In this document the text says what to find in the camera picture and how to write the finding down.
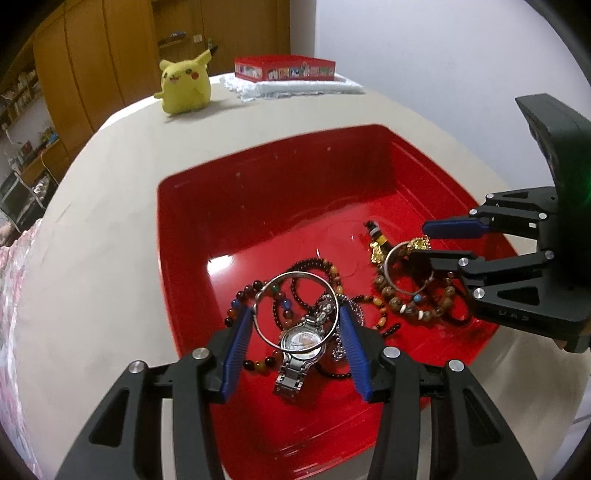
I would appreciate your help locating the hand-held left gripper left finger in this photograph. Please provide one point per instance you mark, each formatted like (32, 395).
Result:
(238, 341)

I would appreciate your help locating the yellow plush toy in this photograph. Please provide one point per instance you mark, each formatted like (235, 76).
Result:
(184, 87)

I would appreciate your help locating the silver bangle with gold charm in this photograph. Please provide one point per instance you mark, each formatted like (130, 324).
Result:
(418, 243)

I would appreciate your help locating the wooden wardrobe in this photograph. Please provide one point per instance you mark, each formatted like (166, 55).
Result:
(115, 46)

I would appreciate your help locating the floral bed blanket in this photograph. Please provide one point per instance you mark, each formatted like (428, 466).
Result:
(14, 323)

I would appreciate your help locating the plain metal bangle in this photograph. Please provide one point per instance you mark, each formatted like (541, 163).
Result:
(295, 274)

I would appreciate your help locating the silver metal watch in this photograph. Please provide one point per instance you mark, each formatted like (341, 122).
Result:
(288, 378)

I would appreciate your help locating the white folded cloth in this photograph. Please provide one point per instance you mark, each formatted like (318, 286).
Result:
(295, 87)

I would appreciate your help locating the red plastic box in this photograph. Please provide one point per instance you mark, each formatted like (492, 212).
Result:
(277, 207)

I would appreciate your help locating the red printed box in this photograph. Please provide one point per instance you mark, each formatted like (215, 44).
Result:
(281, 71)

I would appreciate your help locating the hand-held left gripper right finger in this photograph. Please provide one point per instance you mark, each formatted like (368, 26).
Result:
(355, 341)

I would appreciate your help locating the cluttered desk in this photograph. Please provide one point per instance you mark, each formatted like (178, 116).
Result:
(27, 175)

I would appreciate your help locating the wall bookshelf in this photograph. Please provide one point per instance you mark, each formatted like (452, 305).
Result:
(18, 92)

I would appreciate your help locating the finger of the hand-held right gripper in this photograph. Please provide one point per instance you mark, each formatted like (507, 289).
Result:
(443, 260)
(452, 228)

